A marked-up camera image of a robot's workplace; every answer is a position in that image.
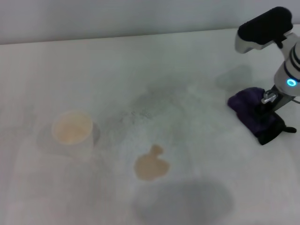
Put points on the white paper cup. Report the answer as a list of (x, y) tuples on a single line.
[(72, 131)]

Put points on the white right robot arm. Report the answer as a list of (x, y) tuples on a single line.
[(293, 63)]

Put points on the purple rag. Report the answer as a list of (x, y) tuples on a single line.
[(243, 103)]

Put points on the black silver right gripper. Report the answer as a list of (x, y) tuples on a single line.
[(279, 100)]

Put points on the brown water stain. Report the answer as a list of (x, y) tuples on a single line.
[(150, 167)]

